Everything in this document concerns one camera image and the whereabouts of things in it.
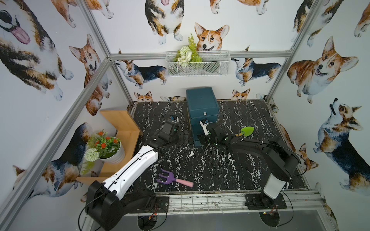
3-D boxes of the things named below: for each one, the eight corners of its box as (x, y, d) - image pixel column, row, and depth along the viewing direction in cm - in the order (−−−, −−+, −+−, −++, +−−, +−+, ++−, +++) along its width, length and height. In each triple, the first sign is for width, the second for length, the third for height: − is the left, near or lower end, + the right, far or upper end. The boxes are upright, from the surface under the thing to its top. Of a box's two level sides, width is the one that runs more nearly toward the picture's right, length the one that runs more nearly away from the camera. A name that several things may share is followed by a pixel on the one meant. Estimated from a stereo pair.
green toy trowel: (238, 139, 101) (239, 137, 99) (233, 133, 104) (234, 131, 102) (254, 132, 104) (256, 130, 102) (249, 126, 108) (250, 124, 106)
